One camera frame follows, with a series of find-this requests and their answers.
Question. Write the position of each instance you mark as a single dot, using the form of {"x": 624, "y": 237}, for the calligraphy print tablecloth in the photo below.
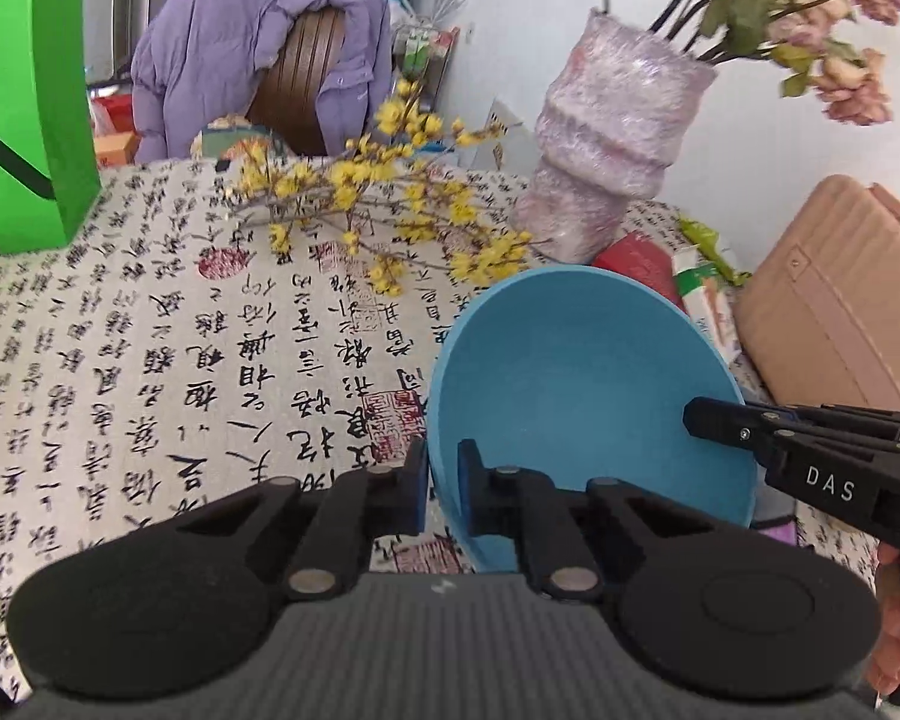
{"x": 157, "y": 360}

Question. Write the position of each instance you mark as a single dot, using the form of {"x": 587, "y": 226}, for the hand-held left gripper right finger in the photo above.
{"x": 467, "y": 493}

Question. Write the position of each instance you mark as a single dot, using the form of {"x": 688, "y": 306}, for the purple jacket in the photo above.
{"x": 195, "y": 52}

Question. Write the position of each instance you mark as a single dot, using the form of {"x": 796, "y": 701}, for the wooden chair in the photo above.
{"x": 300, "y": 82}

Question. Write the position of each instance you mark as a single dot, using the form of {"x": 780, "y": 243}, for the pink hard case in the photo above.
{"x": 832, "y": 300}

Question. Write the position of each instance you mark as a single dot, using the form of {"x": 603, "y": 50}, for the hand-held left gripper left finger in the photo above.
{"x": 418, "y": 489}

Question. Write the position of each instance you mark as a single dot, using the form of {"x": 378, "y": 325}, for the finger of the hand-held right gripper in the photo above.
{"x": 720, "y": 420}
{"x": 855, "y": 424}

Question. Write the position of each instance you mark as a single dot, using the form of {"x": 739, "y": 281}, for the green paper bag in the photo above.
{"x": 22, "y": 90}

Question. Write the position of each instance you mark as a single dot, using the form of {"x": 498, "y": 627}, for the person's right hand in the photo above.
{"x": 896, "y": 637}

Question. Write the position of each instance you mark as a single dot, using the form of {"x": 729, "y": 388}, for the yellow flower branch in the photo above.
{"x": 345, "y": 180}

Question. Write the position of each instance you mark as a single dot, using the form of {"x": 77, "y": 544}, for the blue bowl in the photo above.
{"x": 570, "y": 390}

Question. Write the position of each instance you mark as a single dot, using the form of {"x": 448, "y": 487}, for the green white snack packet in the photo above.
{"x": 709, "y": 292}

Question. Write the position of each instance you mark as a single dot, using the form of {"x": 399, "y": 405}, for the pink wrapped vase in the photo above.
{"x": 607, "y": 135}

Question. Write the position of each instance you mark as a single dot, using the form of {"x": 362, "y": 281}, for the dried pink roses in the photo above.
{"x": 847, "y": 75}

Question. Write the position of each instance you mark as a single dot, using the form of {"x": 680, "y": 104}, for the red packet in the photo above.
{"x": 637, "y": 262}

